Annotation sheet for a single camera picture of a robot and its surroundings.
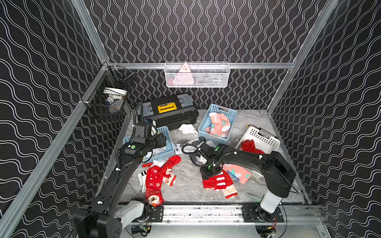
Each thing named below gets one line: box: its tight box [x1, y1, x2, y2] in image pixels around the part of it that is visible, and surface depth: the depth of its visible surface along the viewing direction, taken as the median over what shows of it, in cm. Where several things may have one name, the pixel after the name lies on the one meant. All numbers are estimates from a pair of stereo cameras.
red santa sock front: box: [145, 155, 182, 207], surface depth 86 cm
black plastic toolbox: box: [142, 93, 199, 130], surface depth 101 cm
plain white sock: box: [178, 123, 199, 135], surface depth 109 cm
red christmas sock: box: [240, 139, 265, 154], surface depth 95 cm
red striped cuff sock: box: [202, 169, 239, 199], surface depth 85 cm
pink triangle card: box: [172, 62, 195, 85], surface depth 92 cm
